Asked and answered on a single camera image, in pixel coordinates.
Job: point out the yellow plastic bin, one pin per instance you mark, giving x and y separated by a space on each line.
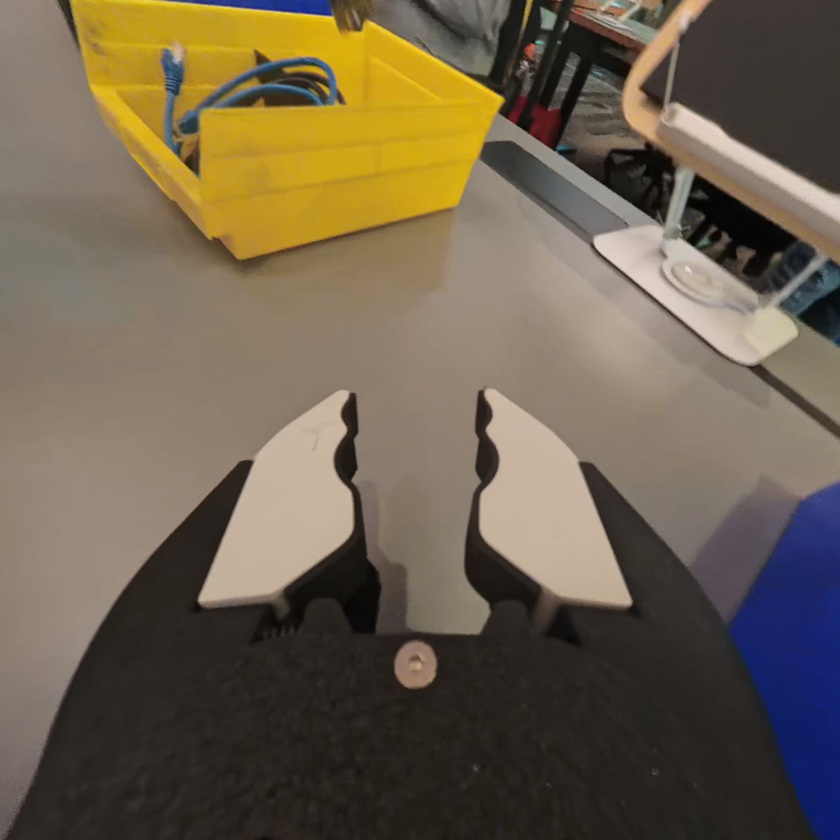
328 171

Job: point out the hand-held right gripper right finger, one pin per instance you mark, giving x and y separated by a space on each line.
545 525

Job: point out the blue plastic bin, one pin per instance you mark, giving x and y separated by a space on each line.
801 656

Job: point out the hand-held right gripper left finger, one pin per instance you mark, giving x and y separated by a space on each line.
282 525

